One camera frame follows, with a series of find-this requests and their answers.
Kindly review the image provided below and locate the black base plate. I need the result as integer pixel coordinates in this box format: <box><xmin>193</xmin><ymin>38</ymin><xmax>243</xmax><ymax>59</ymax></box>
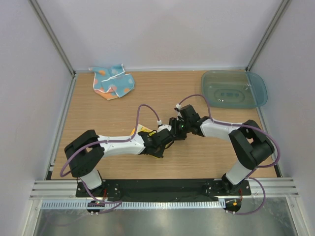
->
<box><xmin>90</xmin><ymin>178</ymin><xmax>252</xmax><ymax>198</ymax></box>

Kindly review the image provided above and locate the clear blue plastic tray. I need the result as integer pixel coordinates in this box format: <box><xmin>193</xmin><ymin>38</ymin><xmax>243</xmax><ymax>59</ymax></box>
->
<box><xmin>201</xmin><ymin>70</ymin><xmax>268</xmax><ymax>109</ymax></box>

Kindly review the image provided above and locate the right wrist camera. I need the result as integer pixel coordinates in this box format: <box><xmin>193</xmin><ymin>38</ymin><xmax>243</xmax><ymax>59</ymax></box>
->
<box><xmin>179</xmin><ymin>105</ymin><xmax>200</xmax><ymax>123</ymax></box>

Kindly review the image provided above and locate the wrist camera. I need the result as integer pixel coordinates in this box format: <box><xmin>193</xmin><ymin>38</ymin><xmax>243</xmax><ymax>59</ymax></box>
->
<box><xmin>157</xmin><ymin>124</ymin><xmax>175</xmax><ymax>149</ymax></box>
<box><xmin>179</xmin><ymin>105</ymin><xmax>200</xmax><ymax>123</ymax></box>

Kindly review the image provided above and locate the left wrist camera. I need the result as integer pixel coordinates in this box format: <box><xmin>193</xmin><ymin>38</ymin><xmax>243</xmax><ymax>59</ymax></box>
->
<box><xmin>157</xmin><ymin>124</ymin><xmax>175</xmax><ymax>149</ymax></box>

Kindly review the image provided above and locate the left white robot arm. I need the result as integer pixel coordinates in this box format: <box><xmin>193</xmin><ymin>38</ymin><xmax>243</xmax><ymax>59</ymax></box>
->
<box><xmin>61</xmin><ymin>128</ymin><xmax>174</xmax><ymax>197</ymax></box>

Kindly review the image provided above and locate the yellow green patterned towel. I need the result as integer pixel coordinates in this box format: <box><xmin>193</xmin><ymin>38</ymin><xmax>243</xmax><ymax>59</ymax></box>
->
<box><xmin>137</xmin><ymin>124</ymin><xmax>157</xmax><ymax>137</ymax></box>

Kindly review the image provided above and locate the right aluminium frame post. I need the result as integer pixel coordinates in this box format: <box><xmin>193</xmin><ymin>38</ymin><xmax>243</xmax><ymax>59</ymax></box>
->
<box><xmin>245</xmin><ymin>0</ymin><xmax>292</xmax><ymax>71</ymax></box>

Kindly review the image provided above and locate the blue orange dotted towel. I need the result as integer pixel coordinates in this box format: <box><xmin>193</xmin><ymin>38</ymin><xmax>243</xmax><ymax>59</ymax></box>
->
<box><xmin>89</xmin><ymin>64</ymin><xmax>135</xmax><ymax>101</ymax></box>

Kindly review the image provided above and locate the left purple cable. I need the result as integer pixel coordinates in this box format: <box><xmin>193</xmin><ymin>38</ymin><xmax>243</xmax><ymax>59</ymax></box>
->
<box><xmin>60</xmin><ymin>104</ymin><xmax>162</xmax><ymax>217</ymax></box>

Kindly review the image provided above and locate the left aluminium frame post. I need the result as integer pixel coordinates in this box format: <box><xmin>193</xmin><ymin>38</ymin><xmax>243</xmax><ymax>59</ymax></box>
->
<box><xmin>29</xmin><ymin>0</ymin><xmax>76</xmax><ymax>77</ymax></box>

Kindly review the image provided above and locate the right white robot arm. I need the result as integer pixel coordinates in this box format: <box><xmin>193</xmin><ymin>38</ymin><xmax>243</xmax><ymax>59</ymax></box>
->
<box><xmin>169</xmin><ymin>117</ymin><xmax>275</xmax><ymax>195</ymax></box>

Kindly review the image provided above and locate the front aluminium rail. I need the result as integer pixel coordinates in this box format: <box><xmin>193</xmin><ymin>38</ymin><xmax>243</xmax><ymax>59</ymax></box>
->
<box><xmin>29</xmin><ymin>177</ymin><xmax>300</xmax><ymax>200</ymax></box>

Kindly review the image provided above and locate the white slotted cable duct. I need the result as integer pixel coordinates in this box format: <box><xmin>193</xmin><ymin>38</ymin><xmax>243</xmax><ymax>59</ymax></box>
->
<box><xmin>41</xmin><ymin>199</ymin><xmax>225</xmax><ymax>210</ymax></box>

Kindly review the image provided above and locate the aluminium frame post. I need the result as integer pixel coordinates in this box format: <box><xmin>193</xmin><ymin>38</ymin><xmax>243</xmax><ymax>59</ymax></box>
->
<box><xmin>29</xmin><ymin>0</ymin><xmax>76</xmax><ymax>77</ymax></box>
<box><xmin>245</xmin><ymin>0</ymin><xmax>292</xmax><ymax>71</ymax></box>

